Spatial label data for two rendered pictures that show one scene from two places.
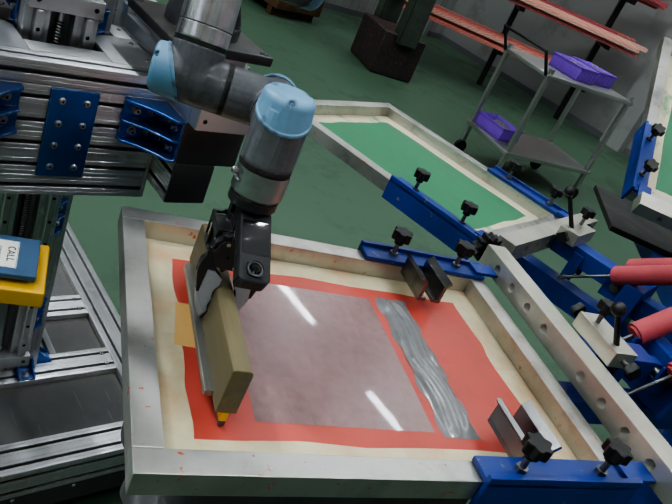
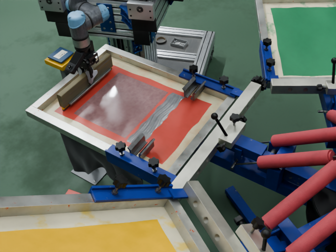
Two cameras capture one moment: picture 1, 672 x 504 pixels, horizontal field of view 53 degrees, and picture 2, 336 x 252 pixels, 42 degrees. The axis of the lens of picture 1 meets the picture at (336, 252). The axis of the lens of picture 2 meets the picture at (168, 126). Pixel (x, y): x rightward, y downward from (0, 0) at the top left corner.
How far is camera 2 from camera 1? 1.73 m
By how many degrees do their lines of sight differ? 54
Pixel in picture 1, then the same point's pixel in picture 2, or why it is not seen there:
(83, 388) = not seen: hidden behind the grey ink
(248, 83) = (83, 9)
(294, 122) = (71, 23)
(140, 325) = (66, 79)
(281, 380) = (95, 106)
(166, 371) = not seen: hidden behind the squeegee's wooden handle
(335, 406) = (101, 118)
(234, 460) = (47, 116)
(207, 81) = (74, 8)
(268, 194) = (76, 45)
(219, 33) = not seen: outside the picture
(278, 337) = (111, 95)
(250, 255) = (71, 63)
